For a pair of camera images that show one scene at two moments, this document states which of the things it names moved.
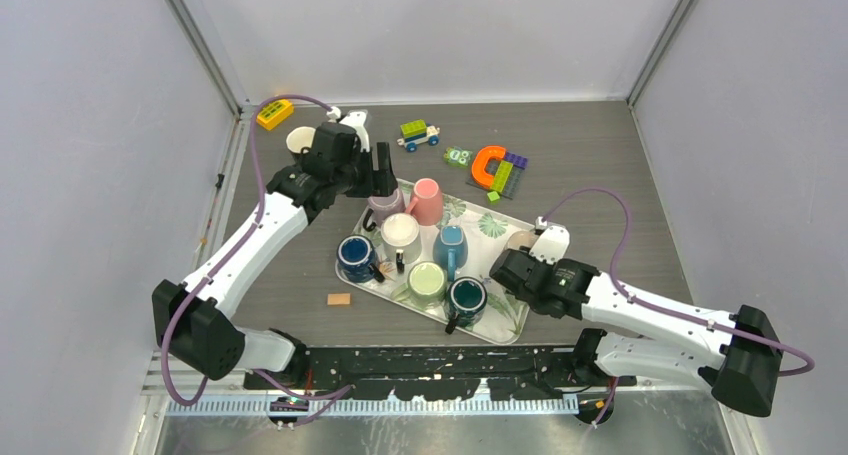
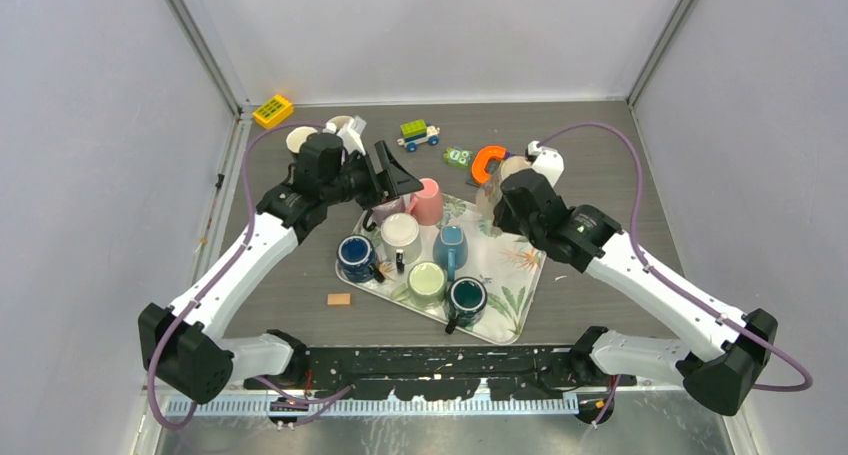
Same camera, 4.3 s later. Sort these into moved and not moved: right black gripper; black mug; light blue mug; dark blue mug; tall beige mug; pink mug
Moved: tall beige mug; right black gripper
Not moved: dark blue mug; light blue mug; black mug; pink mug
